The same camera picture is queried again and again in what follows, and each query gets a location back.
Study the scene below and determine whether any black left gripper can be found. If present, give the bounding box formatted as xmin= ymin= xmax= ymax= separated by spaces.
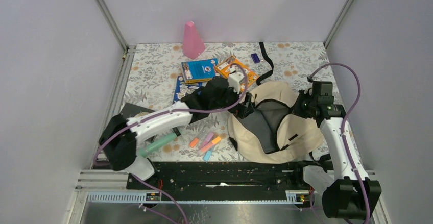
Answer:
xmin=210 ymin=83 xmax=254 ymax=118

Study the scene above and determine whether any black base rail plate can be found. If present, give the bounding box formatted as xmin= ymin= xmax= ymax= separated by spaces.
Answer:
xmin=93 ymin=161 xmax=363 ymax=203

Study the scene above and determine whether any light blue highlighter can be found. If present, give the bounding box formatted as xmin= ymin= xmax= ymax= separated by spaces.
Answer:
xmin=203 ymin=150 xmax=212 ymax=162

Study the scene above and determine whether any light blue book box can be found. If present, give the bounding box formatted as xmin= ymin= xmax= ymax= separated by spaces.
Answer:
xmin=181 ymin=58 xmax=218 ymax=84

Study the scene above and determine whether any pink highlighter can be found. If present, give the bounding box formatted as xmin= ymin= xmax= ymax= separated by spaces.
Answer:
xmin=199 ymin=132 xmax=214 ymax=150

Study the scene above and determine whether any black folding tripod stand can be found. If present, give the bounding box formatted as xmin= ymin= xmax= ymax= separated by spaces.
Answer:
xmin=148 ymin=127 xmax=181 ymax=144

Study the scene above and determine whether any purple eraser block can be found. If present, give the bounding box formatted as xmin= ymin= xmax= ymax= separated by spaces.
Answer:
xmin=251 ymin=53 xmax=261 ymax=64

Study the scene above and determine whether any orange activity book box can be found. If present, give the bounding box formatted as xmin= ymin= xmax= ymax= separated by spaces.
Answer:
xmin=215 ymin=55 xmax=258 ymax=88

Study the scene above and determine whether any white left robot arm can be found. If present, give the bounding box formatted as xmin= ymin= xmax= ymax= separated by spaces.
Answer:
xmin=97 ymin=65 xmax=248 ymax=189

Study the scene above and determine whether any black notebook gold emblem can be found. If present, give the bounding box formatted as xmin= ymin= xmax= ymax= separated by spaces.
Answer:
xmin=120 ymin=103 xmax=154 ymax=119

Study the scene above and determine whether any pink cone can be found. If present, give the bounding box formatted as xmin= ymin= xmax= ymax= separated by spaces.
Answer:
xmin=183 ymin=21 xmax=206 ymax=59

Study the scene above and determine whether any orange yellow highlighter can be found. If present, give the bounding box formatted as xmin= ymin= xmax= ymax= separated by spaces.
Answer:
xmin=198 ymin=136 xmax=222 ymax=155

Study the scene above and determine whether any mint green tube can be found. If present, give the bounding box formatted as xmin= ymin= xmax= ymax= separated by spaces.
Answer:
xmin=136 ymin=133 xmax=178 ymax=158

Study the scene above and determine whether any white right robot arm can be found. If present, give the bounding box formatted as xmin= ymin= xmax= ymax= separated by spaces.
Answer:
xmin=293 ymin=81 xmax=382 ymax=223

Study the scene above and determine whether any cream canvas backpack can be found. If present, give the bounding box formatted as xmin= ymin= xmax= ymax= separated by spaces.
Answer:
xmin=228 ymin=70 xmax=324 ymax=164

